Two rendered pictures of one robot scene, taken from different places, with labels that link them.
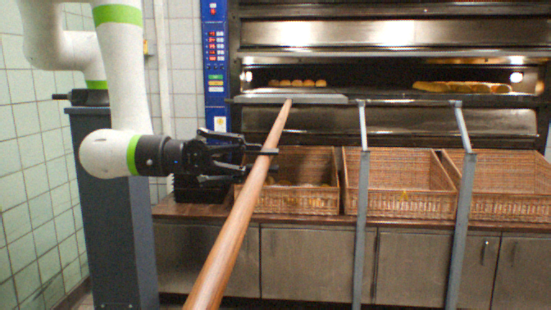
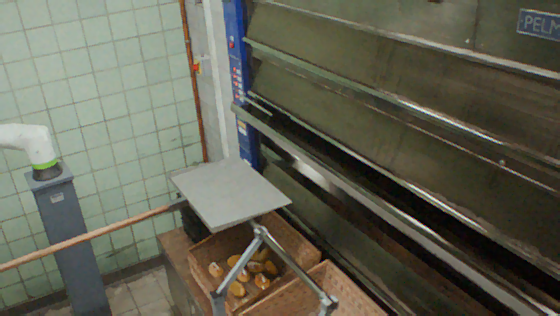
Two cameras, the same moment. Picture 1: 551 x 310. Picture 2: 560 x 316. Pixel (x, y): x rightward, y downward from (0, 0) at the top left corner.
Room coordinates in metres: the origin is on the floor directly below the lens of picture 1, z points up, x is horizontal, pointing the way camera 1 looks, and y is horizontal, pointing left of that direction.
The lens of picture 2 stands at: (1.05, -1.96, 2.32)
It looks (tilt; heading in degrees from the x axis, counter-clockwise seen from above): 29 degrees down; 62
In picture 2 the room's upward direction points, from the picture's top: 6 degrees counter-clockwise
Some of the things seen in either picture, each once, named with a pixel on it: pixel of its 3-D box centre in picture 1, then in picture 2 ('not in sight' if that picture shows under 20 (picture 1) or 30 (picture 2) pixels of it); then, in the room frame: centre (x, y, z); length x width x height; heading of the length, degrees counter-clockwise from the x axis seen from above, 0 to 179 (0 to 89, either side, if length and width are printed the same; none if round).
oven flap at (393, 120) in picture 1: (384, 120); (369, 255); (2.23, -0.68, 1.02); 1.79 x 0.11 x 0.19; 85
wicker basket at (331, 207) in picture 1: (288, 176); (251, 263); (2.02, -0.07, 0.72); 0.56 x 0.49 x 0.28; 86
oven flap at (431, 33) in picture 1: (390, 32); (371, 134); (2.23, -0.68, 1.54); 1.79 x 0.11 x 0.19; 85
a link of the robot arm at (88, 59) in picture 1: (98, 61); (37, 145); (1.30, 0.62, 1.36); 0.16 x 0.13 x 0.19; 121
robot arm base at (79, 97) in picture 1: (91, 96); (44, 164); (1.31, 0.66, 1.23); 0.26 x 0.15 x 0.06; 89
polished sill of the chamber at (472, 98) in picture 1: (385, 97); (375, 223); (2.26, -0.68, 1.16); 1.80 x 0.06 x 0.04; 85
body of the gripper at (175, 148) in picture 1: (190, 157); not in sight; (0.76, 0.18, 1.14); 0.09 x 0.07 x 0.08; 85
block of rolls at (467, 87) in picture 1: (457, 86); not in sight; (2.62, -1.29, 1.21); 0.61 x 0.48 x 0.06; 175
